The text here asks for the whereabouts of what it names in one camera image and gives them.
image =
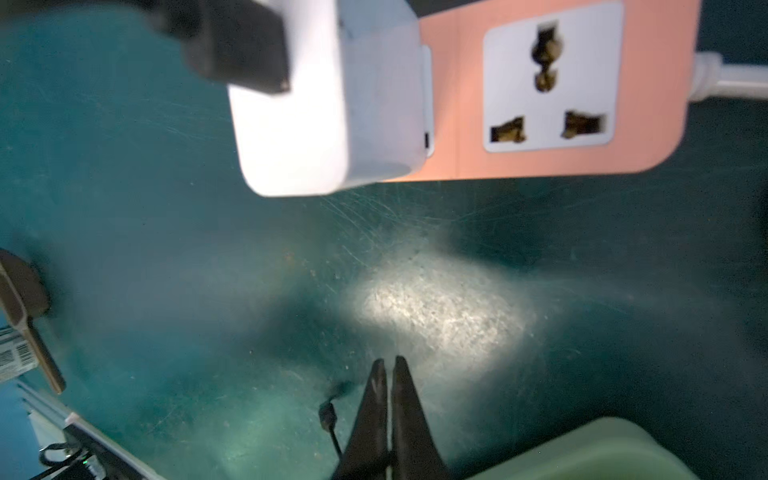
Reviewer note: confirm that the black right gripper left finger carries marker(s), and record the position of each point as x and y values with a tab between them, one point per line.
366	455

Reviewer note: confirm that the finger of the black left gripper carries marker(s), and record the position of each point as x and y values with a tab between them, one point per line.
239	43

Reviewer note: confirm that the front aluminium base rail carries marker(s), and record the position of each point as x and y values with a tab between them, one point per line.
70	446

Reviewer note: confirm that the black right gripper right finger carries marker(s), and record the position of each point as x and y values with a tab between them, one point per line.
414	454

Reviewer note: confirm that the pink white power strip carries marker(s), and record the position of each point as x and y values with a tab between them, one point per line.
557	88

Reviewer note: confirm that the white USB power adapter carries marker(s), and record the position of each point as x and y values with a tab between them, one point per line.
354	112

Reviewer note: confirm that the green electronic kitchen scale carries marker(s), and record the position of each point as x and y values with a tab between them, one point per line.
607	448

